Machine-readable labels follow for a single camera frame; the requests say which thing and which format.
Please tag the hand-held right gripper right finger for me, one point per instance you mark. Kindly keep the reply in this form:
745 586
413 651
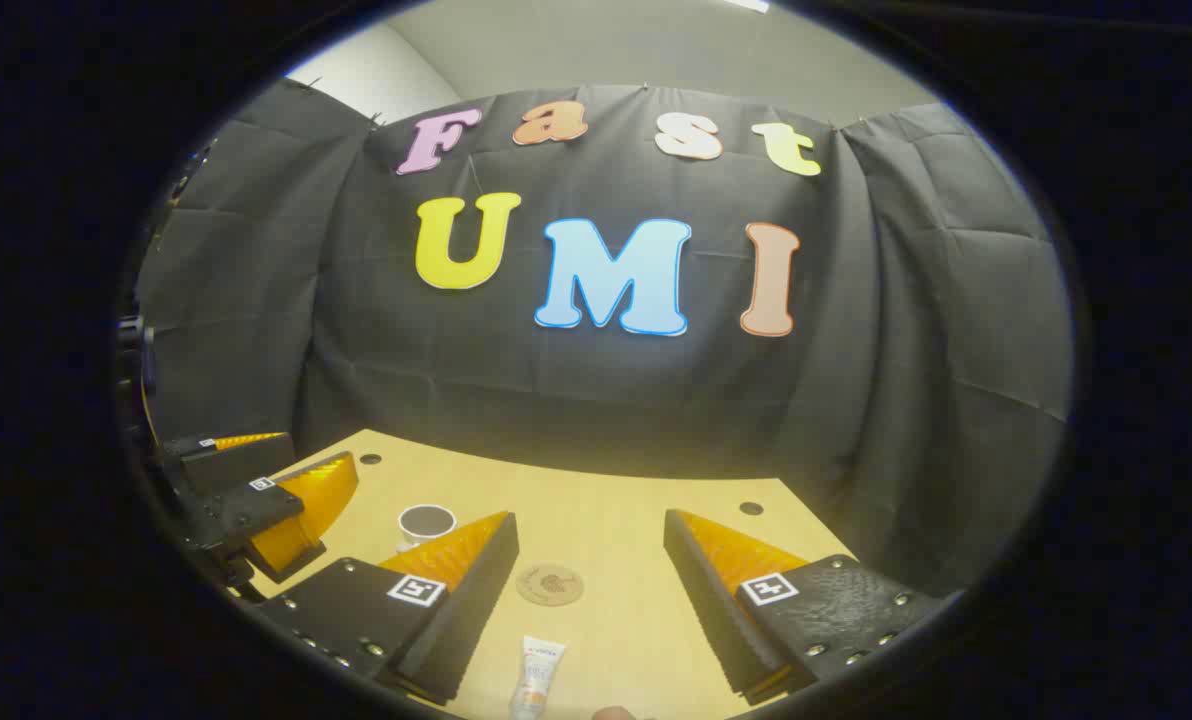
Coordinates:
716 610

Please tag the white toothpaste tube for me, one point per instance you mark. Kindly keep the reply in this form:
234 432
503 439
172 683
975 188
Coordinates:
538 680

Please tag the round wooden coaster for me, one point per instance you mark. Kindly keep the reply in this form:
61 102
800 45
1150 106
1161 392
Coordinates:
549 585

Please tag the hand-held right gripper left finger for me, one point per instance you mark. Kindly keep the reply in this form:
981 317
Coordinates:
466 610

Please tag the white cup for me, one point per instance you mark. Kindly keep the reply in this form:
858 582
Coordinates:
426 522

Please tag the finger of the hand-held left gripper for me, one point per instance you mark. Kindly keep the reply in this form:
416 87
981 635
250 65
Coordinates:
246 468
246 515

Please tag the black backdrop cloth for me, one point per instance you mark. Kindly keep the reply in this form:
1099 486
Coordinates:
606 400

